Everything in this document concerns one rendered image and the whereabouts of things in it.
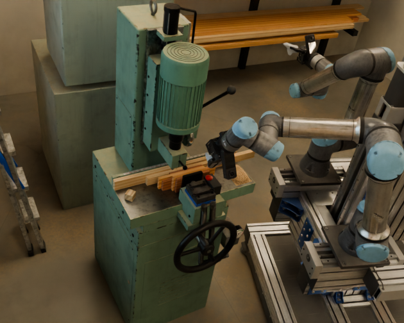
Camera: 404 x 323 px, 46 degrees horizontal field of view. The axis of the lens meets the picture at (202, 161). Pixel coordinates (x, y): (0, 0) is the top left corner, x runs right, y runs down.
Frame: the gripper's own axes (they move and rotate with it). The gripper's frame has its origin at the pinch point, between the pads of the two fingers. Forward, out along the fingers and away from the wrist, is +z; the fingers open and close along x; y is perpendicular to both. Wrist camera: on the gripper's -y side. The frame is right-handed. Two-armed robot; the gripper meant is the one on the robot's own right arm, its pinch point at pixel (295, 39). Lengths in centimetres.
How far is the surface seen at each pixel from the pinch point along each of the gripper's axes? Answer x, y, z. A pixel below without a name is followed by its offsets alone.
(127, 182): -113, 15, -51
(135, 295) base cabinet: -121, 71, -68
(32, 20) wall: -118, 45, 176
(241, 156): -57, 23, -49
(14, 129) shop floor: -155, 104, 126
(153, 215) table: -108, 21, -68
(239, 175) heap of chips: -64, 23, -60
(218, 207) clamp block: -82, 20, -76
